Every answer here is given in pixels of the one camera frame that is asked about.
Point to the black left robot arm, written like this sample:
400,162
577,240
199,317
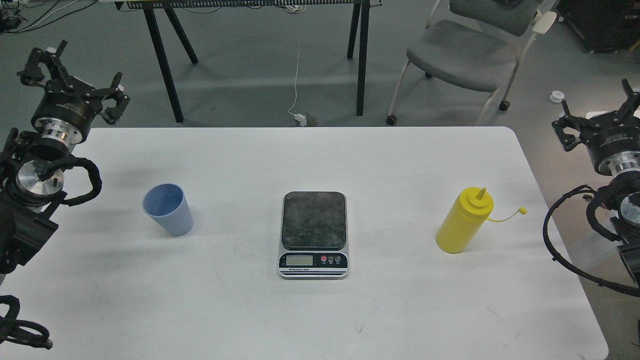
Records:
39,172

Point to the digital kitchen scale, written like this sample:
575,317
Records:
313,242

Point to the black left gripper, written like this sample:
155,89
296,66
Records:
68,103

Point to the black leg desk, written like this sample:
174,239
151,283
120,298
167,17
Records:
248,63

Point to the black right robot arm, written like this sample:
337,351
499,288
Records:
612,211

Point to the blue ribbed plastic cup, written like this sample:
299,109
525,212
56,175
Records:
167,205

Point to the black cabinet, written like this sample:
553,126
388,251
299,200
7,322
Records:
602,26

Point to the grey office chair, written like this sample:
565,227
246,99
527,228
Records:
471,58

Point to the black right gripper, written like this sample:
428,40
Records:
616,141

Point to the yellow squeeze bottle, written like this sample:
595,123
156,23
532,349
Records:
470,210

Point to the white plastic spool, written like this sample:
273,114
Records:
556,96

